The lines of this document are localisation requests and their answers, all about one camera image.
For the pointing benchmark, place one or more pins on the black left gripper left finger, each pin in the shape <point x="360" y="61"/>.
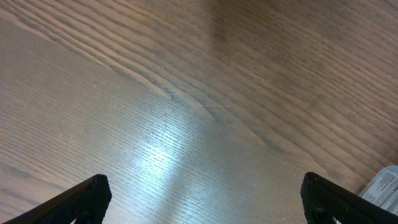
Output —
<point x="86" y="202"/>

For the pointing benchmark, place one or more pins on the clear plastic container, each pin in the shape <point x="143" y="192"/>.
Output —
<point x="382" y="190"/>

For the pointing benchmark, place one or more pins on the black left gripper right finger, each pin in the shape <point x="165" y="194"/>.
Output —
<point x="327" y="203"/>

